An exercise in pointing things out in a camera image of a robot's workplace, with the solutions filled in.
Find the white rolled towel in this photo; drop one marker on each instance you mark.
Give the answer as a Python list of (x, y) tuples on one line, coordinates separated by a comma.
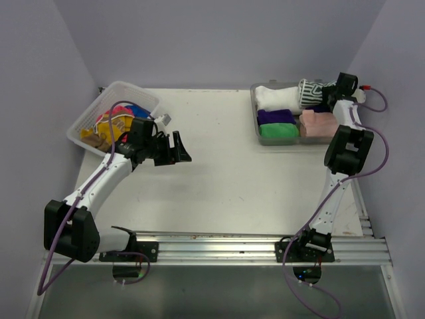
[(280, 99)]

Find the grey plastic tray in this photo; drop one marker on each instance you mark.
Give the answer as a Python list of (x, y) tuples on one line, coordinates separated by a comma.
[(282, 141)]

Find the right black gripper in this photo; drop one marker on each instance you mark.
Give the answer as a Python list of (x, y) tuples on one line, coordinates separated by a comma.
[(326, 92)]

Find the purple rolled towel front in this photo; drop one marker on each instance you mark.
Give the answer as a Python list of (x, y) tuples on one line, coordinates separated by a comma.
[(277, 116)]

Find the aluminium mounting rail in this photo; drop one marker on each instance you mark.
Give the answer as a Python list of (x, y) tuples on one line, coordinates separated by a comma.
[(219, 249)]

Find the green white striped towel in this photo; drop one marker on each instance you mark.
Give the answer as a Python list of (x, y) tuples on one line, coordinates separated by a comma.
[(310, 93)]

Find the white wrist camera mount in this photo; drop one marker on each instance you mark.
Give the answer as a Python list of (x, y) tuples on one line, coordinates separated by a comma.
[(162, 121), (359, 94)]

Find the yellow brown towel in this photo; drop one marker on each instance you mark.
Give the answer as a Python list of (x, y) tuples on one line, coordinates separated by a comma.
[(100, 137)]

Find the green rolled towel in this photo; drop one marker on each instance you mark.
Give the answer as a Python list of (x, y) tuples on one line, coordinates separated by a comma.
[(279, 130)]

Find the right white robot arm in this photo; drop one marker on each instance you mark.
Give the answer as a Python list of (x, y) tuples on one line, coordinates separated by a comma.
[(344, 159)]

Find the blue towel in basket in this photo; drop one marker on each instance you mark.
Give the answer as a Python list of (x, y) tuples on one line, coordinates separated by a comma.
[(138, 111)]

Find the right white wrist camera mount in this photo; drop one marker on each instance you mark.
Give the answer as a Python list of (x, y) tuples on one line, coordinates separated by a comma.
[(359, 94)]

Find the pink rolled towel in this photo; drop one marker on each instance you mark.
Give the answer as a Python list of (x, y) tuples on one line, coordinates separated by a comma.
[(317, 125)]

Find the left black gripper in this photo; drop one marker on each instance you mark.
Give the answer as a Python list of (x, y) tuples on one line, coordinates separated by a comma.
[(176, 153)]

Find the white perforated plastic basket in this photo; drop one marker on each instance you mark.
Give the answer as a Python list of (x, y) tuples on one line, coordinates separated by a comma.
[(117, 91)]

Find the pink towel in basket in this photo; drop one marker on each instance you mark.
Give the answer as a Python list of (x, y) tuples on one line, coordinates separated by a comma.
[(121, 122)]

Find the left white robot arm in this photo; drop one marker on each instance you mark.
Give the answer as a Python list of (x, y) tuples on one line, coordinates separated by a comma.
[(70, 225)]

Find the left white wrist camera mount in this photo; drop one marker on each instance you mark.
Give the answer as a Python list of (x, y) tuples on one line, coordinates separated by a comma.
[(162, 121)]

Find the purple rolled towel back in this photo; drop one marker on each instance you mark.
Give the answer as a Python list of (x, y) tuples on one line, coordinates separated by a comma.
[(320, 108)]

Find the purple rolled towel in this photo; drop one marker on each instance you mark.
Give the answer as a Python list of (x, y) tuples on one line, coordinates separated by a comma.
[(277, 116), (320, 108)]

